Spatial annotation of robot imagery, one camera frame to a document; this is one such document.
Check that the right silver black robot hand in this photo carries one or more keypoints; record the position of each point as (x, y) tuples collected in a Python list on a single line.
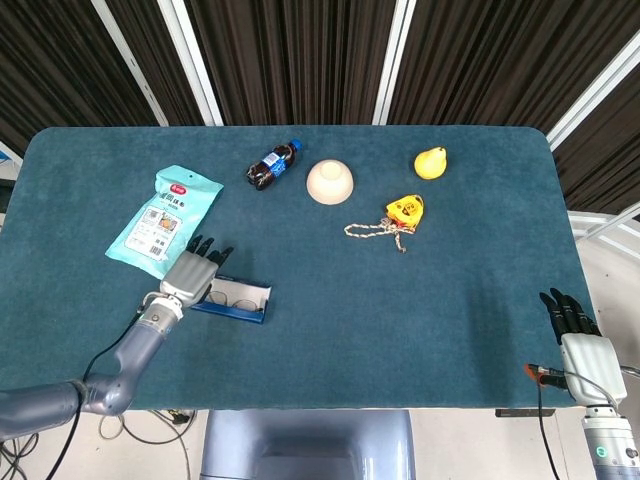
[(590, 365)]

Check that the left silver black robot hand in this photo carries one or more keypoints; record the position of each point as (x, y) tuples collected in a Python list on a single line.
[(190, 275)]

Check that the eyeglasses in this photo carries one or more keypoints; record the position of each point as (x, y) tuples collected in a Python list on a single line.
[(242, 304)]

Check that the blue patterned glasses case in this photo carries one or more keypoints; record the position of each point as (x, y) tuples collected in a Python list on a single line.
[(250, 290)]

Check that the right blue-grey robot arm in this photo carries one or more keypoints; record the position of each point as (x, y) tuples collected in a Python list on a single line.
[(610, 445)]

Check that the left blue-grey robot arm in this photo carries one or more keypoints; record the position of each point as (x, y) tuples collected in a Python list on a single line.
[(135, 355)]

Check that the mint green wipes package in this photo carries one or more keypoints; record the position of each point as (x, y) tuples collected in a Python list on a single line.
[(160, 220)]

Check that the small cola bottle blue label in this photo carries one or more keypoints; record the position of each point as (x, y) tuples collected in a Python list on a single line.
[(272, 164)]

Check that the black power plug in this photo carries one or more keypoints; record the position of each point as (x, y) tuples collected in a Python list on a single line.
[(179, 416)]

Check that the cream ceramic bowl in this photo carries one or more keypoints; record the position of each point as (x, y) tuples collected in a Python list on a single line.
[(330, 182)]

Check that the teal velvet table cloth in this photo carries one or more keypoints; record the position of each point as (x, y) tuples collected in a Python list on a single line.
[(375, 310)]

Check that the blue-grey robot torso base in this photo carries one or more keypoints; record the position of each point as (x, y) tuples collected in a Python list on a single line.
[(307, 445)]

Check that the yellow tape measure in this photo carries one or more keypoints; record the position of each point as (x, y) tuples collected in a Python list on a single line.
[(406, 210)]

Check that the dark brown pleated curtain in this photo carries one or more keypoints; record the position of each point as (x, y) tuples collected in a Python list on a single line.
[(300, 50)]

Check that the yellow pear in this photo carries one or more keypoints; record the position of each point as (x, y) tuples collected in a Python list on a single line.
[(430, 164)]

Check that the white aluminium frame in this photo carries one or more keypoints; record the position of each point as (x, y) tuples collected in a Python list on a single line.
[(600, 235)]

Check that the wide white frame post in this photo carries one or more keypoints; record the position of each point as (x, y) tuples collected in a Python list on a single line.
[(590, 92), (392, 62), (192, 62)]

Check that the thin white frame post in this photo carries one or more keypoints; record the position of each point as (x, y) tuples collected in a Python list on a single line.
[(130, 62)]

